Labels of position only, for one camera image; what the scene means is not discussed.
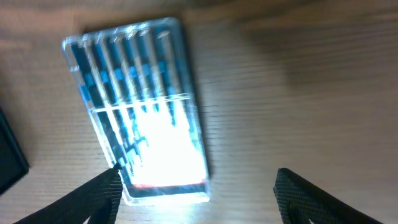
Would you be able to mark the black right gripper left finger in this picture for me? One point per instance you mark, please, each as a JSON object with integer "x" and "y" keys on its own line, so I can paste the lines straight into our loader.
{"x": 96, "y": 201}

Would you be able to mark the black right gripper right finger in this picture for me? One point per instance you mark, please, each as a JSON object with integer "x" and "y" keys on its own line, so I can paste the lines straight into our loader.
{"x": 300, "y": 201}

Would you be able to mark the clear screwdriver set case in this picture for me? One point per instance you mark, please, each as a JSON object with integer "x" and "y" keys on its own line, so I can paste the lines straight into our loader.
{"x": 137, "y": 86}

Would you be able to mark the black open gift box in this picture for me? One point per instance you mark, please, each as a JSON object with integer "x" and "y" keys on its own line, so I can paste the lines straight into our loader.
{"x": 14, "y": 165}

